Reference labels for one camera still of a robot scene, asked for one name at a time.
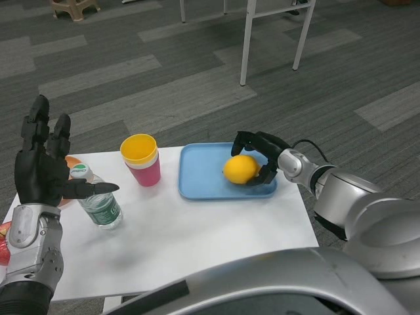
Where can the yellow plastic cup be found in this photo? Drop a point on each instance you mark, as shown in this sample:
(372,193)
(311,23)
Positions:
(138,149)

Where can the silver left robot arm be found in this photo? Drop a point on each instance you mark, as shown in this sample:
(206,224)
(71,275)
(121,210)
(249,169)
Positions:
(33,246)

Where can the blue rectangle plate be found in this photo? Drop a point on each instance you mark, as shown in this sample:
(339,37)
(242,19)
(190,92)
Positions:
(203,174)

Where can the red snack package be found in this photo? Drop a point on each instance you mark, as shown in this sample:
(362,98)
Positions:
(4,246)

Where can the orange round plate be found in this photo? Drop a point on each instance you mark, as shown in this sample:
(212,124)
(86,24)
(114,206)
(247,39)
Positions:
(73,161)

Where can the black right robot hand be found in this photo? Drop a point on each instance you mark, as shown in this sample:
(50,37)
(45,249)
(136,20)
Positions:
(269,144)

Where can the yellow lemon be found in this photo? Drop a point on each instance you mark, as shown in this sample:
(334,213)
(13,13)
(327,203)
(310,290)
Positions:
(239,169)

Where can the beige plastic stool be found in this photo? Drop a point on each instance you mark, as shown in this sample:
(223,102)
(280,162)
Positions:
(75,6)

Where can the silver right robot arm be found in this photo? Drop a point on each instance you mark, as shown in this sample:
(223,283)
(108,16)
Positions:
(361,210)

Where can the pink plastic cup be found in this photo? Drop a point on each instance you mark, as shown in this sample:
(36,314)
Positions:
(147,175)

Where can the clear water bottle green label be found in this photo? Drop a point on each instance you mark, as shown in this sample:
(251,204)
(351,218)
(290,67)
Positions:
(103,210)

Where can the white plastic cup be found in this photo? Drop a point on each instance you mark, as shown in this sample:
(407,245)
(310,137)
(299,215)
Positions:
(157,161)

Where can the white office table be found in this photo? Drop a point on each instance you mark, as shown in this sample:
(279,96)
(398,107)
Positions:
(246,39)

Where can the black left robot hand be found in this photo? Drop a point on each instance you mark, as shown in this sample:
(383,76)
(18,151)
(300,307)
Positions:
(36,174)

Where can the silver robot chest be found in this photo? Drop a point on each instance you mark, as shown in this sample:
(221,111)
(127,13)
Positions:
(262,285)

